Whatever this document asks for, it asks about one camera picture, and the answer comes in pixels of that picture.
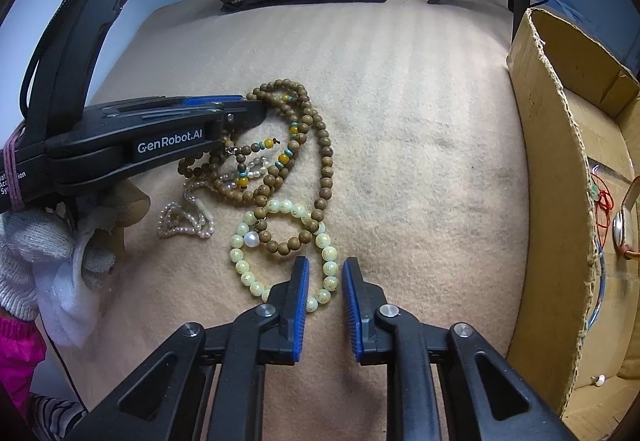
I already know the small pearl necklace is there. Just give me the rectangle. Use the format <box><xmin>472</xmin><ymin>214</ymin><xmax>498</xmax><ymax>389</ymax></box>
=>
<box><xmin>157</xmin><ymin>160</ymin><xmax>266</xmax><ymax>241</ymax></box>

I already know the brown wooden bead mala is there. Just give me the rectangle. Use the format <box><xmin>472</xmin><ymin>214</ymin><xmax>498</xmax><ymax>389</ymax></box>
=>
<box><xmin>158</xmin><ymin>79</ymin><xmax>333</xmax><ymax>257</ymax></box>

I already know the single pearl earring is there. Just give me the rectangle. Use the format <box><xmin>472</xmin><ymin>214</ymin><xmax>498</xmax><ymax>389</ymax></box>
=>
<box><xmin>591</xmin><ymin>374</ymin><xmax>606</xmax><ymax>387</ymax></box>

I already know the cream bead bracelet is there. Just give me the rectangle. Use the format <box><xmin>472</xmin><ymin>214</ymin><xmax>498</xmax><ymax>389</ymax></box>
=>
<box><xmin>229</xmin><ymin>198</ymin><xmax>340</xmax><ymax>313</ymax></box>

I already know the blue-green bangle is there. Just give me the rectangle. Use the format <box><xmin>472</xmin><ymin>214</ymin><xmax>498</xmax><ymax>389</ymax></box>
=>
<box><xmin>587</xmin><ymin>245</ymin><xmax>606</xmax><ymax>331</ymax></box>

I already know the red strap wristwatch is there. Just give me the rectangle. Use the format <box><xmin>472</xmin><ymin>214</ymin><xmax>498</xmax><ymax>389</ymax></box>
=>
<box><xmin>612</xmin><ymin>179</ymin><xmax>639</xmax><ymax>260</ymax></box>

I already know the green jade pendant red cord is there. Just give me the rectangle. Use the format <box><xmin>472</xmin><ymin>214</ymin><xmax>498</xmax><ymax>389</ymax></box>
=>
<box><xmin>589</xmin><ymin>170</ymin><xmax>616</xmax><ymax>252</ymax></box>

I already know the pink sleeve forearm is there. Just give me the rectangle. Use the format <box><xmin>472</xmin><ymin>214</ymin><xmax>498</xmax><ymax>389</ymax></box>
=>
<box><xmin>0</xmin><ymin>310</ymin><xmax>47</xmax><ymax>419</ymax></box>

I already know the left gloved hand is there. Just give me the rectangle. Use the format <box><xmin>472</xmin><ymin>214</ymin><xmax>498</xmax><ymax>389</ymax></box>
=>
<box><xmin>1</xmin><ymin>181</ymin><xmax>151</xmax><ymax>348</ymax></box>

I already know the cardboard box tray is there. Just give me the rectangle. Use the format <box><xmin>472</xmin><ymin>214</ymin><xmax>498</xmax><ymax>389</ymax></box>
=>
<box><xmin>506</xmin><ymin>9</ymin><xmax>639</xmax><ymax>440</ymax></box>

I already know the beige blanket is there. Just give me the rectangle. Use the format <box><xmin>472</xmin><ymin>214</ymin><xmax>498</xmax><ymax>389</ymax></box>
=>
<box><xmin>58</xmin><ymin>0</ymin><xmax>528</xmax><ymax>440</ymax></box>

